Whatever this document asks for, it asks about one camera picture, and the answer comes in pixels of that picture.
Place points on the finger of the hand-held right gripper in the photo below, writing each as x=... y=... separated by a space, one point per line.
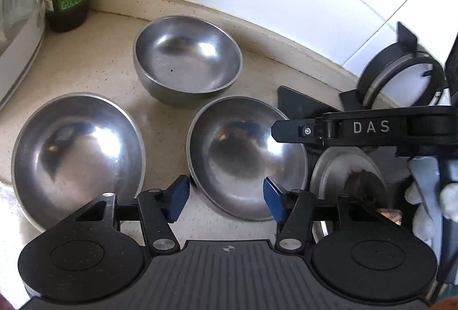
x=297 y=131

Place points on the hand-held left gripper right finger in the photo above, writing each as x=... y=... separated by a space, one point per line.
x=273 y=199

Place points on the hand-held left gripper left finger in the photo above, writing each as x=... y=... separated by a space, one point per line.
x=177 y=197

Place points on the stainless steel bowl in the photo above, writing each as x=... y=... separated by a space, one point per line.
x=77 y=160
x=188 y=59
x=247 y=160

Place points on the person's right hand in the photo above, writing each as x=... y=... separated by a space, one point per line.
x=425 y=210

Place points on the white appliance at left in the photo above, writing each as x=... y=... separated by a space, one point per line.
x=21 y=27

